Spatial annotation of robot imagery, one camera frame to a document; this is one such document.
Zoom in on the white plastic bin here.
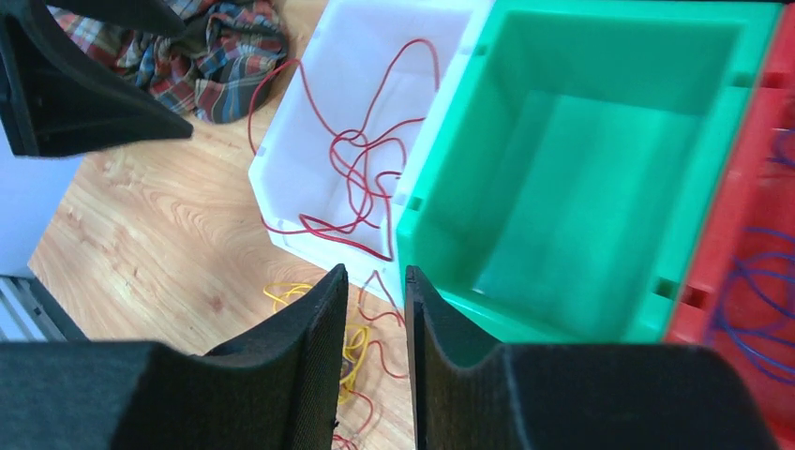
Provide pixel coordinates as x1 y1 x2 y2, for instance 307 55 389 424
248 1 492 302

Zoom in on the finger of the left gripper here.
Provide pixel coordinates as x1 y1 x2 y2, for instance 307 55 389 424
49 0 186 37
1 1 193 157

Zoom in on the plaid flannel shirt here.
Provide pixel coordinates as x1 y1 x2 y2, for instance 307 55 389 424
51 1 290 124

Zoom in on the thin red cable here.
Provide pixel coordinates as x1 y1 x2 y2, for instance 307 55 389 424
247 37 443 263

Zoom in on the green plastic bin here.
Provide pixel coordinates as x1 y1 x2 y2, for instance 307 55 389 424
397 1 785 343

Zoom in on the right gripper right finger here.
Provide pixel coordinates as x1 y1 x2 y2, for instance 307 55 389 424
405 266 777 449

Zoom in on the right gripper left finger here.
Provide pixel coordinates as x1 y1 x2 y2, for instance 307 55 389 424
1 265 349 449

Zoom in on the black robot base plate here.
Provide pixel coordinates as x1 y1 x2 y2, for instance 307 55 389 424
1 276 87 342

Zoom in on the colourful cable pile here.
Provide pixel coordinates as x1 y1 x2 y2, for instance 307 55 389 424
262 269 412 450

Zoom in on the red plastic bin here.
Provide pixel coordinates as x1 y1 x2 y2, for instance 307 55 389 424
666 2 794 449

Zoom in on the thin purple cable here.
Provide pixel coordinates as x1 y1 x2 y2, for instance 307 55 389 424
708 124 795 386

